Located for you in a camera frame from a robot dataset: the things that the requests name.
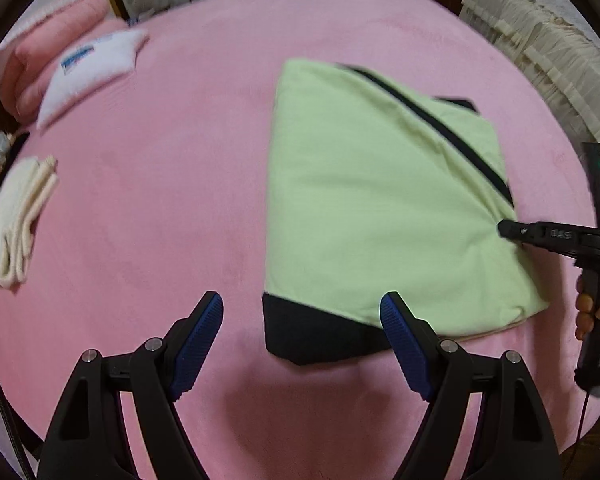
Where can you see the cream ruffled curtain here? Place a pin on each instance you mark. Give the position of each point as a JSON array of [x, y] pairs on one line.
[[555, 48]]

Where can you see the pink bed blanket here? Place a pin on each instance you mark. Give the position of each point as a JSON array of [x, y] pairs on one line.
[[161, 197]]

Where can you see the pink folded quilt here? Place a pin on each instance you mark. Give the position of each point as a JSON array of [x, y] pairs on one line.
[[31, 52]]

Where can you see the white pillow blue print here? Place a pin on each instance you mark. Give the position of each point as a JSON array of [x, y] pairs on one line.
[[87, 68]]

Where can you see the light green black hoodie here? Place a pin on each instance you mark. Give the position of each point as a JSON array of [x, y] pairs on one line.
[[376, 188]]

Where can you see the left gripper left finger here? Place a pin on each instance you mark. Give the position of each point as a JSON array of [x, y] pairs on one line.
[[87, 437]]

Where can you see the person right hand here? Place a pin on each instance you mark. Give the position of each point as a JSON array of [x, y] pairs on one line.
[[587, 312]]

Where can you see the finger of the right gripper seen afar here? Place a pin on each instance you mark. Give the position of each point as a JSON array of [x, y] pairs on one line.
[[562, 239]]

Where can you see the folded cream garment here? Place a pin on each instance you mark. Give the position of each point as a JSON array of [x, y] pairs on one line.
[[23, 195]]

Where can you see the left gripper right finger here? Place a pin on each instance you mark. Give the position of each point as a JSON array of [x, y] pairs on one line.
[[513, 437]]

